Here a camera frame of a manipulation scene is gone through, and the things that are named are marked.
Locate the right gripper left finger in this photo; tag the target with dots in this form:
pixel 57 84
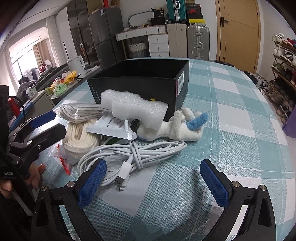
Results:
pixel 48 222

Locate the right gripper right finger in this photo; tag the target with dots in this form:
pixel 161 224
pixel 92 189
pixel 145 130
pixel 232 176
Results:
pixel 258 222

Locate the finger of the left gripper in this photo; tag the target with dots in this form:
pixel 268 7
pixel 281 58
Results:
pixel 44 136
pixel 42 119

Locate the silver foil sachet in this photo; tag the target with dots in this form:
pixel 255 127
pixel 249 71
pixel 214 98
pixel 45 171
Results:
pixel 111 126

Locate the white foam wrap piece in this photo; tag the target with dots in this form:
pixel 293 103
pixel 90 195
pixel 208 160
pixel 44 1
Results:
pixel 126 106

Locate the white plush toy blue ears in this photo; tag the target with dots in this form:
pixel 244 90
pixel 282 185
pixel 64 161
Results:
pixel 184 125

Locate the green medicine sachet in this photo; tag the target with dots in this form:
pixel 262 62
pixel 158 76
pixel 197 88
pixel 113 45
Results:
pixel 105 140

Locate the person's left hand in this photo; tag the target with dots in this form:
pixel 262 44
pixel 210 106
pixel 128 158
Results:
pixel 34 180

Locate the white kettle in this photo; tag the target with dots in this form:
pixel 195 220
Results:
pixel 77 64

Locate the teal checkered tablecloth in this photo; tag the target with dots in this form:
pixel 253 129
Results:
pixel 243 138

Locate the purple bag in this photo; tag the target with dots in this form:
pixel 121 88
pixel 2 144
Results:
pixel 289 127

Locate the dark grey refrigerator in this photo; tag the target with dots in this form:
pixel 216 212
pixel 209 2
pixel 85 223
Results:
pixel 104 25

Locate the woven laundry basket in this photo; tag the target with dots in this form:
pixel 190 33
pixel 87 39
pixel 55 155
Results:
pixel 138 50

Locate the wooden shoe rack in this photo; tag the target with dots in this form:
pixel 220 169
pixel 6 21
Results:
pixel 282 93

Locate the black cardboard box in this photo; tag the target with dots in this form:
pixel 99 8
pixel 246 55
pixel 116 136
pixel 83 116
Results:
pixel 160 79

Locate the white desk with drawers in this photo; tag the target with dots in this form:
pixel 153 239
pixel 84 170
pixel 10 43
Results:
pixel 155 37

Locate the beige suitcase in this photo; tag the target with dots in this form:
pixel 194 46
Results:
pixel 177 39

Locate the teal suitcase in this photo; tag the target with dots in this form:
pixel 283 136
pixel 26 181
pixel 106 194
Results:
pixel 176 10

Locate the silver aluminium suitcase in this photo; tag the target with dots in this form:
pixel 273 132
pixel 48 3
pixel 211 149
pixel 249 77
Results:
pixel 198 42

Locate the stack of shoe boxes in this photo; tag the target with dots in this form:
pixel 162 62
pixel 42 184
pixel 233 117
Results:
pixel 194 14

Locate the wooden door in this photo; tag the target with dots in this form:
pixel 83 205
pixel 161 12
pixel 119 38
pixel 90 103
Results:
pixel 238 33

